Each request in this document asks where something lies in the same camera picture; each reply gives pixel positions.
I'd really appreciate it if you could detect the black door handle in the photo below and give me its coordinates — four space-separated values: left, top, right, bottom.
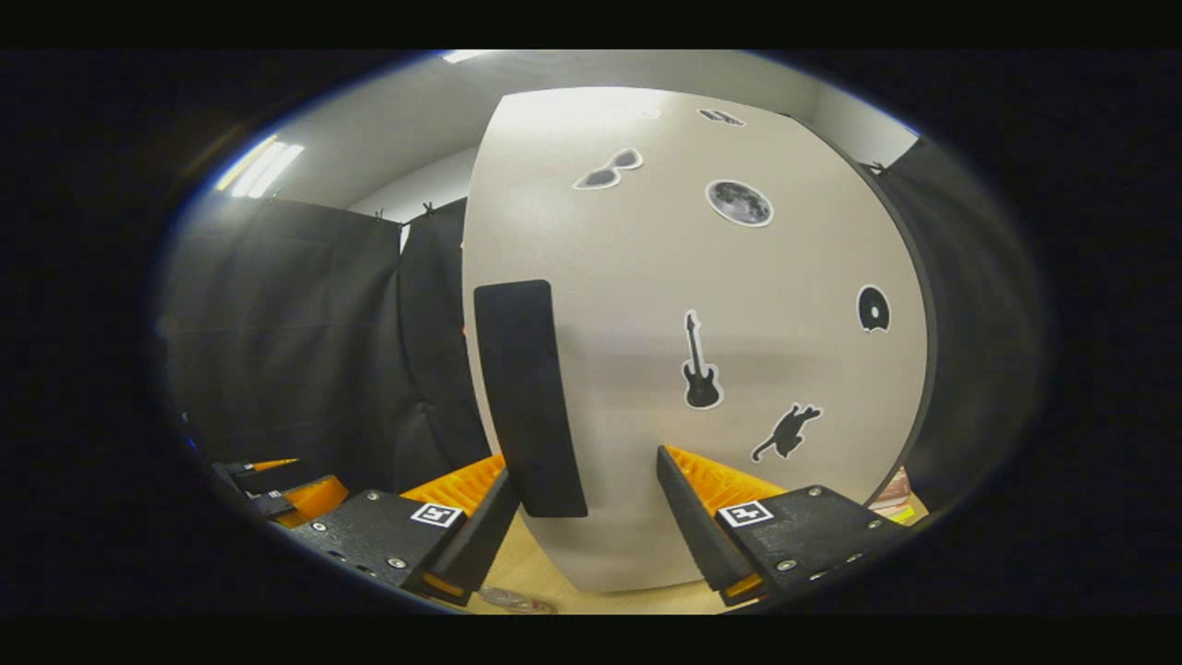
472 278 590 520

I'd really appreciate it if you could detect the brown cover book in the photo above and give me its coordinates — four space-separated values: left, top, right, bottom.
872 465 916 505

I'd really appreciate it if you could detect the black backdrop cloth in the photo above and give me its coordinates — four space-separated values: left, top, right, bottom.
157 137 1044 518

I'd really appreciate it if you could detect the clear plastic bottle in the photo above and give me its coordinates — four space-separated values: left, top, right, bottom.
478 584 561 616

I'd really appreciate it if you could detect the beige cabinet door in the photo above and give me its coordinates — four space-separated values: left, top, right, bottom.
461 85 930 595

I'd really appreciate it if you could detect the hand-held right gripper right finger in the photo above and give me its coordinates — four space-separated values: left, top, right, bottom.
655 444 916 609

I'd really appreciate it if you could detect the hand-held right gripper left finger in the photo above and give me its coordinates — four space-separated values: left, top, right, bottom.
290 452 521 609

